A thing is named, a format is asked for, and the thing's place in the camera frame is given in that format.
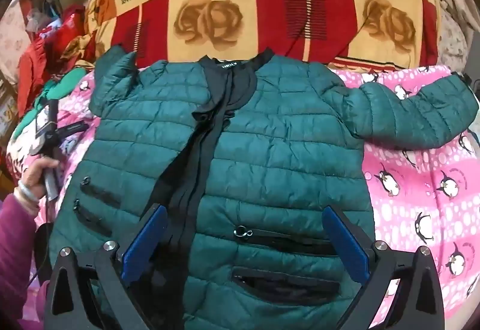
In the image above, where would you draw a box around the green cloth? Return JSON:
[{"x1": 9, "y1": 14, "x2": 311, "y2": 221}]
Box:
[{"x1": 32, "y1": 66, "x2": 89, "y2": 117}]

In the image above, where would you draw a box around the pink penguin blanket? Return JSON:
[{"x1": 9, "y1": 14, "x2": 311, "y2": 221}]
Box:
[{"x1": 5, "y1": 66, "x2": 480, "y2": 330}]

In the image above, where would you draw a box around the pale bracelet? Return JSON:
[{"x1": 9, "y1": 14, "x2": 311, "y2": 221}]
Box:
[{"x1": 17, "y1": 180, "x2": 39, "y2": 203}]

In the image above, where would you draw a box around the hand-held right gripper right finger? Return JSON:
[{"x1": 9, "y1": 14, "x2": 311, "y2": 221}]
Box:
[{"x1": 322, "y1": 206, "x2": 451, "y2": 330}]

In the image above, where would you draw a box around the black cable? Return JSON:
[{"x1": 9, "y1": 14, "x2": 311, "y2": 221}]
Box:
[{"x1": 26, "y1": 199, "x2": 55, "y2": 284}]

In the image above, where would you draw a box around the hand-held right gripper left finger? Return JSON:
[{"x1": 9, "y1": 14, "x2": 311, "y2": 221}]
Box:
[{"x1": 44, "y1": 204, "x2": 169, "y2": 330}]

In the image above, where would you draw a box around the person's left hand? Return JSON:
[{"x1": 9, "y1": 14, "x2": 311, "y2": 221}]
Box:
[{"x1": 17, "y1": 158, "x2": 61, "y2": 209}]

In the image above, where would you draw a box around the red cloth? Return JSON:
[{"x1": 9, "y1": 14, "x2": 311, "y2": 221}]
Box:
[{"x1": 17, "y1": 4, "x2": 94, "y2": 106}]

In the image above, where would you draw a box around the green puffer jacket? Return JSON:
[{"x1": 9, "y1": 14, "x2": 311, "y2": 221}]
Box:
[{"x1": 49, "y1": 45, "x2": 475, "y2": 330}]

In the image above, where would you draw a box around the pale patterned cloth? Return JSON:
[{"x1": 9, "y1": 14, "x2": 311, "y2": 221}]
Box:
[{"x1": 425, "y1": 0, "x2": 474, "y2": 73}]

